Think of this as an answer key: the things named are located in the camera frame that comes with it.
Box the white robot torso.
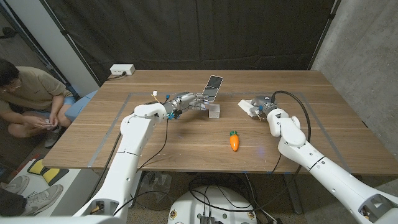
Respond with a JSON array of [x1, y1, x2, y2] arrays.
[[0, 215, 126, 224]]

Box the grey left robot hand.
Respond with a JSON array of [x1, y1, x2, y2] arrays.
[[163, 91, 210, 117]]

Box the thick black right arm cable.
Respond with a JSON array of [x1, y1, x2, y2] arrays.
[[270, 90, 312, 187]]

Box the white power strip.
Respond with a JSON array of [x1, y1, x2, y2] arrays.
[[109, 63, 136, 76]]

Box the clear plastic bag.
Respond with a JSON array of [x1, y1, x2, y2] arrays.
[[138, 170, 173, 203]]

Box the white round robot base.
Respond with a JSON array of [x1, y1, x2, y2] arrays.
[[167, 185, 259, 224]]

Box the grey tape outline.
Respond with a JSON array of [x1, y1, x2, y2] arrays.
[[87, 91, 353, 174]]

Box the grey sneaker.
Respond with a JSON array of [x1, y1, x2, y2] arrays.
[[19, 184, 64, 217], [0, 175, 30, 195]]

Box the orange toy carrot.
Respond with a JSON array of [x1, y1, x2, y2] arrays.
[[229, 130, 240, 152]]

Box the black power strip cord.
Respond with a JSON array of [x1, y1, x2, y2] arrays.
[[106, 71, 127, 82]]

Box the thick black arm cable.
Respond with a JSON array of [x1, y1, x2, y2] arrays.
[[85, 132, 123, 203], [270, 90, 312, 187]]

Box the black backdrop pole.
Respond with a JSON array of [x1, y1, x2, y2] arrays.
[[307, 0, 342, 71], [39, 0, 102, 87]]

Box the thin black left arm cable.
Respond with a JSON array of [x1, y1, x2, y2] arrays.
[[112, 118, 170, 216]]

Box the white floor board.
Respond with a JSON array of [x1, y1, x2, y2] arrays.
[[7, 157, 101, 218]]

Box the person in olive shirt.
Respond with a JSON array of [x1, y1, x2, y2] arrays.
[[0, 58, 76, 149]]

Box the white embossed cube block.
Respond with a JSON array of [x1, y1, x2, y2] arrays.
[[208, 104, 221, 119]]

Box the black backdrop curtain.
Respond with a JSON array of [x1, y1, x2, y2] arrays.
[[40, 0, 341, 86]]

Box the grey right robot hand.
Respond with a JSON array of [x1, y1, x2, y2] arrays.
[[250, 95, 278, 116]]

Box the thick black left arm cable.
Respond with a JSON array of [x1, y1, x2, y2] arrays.
[[85, 132, 123, 203]]

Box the light blue stool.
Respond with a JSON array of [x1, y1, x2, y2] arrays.
[[64, 90, 99, 123]]

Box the black floor cable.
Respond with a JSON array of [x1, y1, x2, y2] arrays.
[[185, 173, 281, 224]]

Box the dark trouser leg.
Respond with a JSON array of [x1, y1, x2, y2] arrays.
[[0, 187, 28, 217]]

